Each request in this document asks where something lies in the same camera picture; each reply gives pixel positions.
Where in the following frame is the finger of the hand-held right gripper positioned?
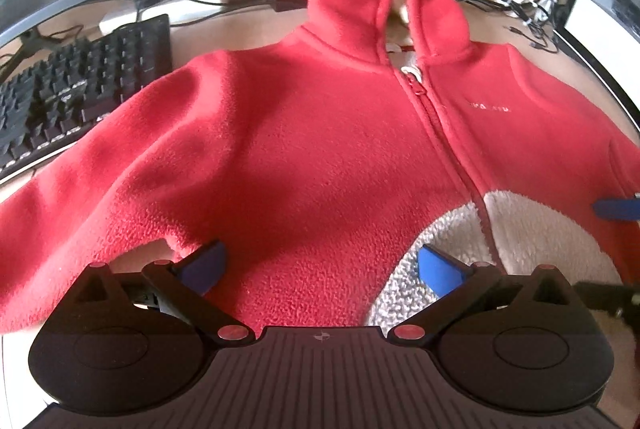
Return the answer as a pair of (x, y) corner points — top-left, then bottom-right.
(592, 192), (640, 222)
(574, 280), (640, 326)

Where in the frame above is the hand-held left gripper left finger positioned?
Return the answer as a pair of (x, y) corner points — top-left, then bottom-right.
(59, 239), (252, 346)

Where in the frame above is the black cable tangle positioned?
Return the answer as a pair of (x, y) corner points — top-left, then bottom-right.
(436, 0), (576, 56)

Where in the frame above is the black keyboard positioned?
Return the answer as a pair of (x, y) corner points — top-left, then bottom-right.
(0, 13), (174, 184)

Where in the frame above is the white power strip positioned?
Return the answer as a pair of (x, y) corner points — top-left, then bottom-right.
(98, 0), (222, 36)

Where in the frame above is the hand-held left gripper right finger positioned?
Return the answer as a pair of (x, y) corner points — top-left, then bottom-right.
(389, 244), (587, 348)

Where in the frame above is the red fleece hoodie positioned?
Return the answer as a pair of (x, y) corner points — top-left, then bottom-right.
(0, 0), (640, 335)

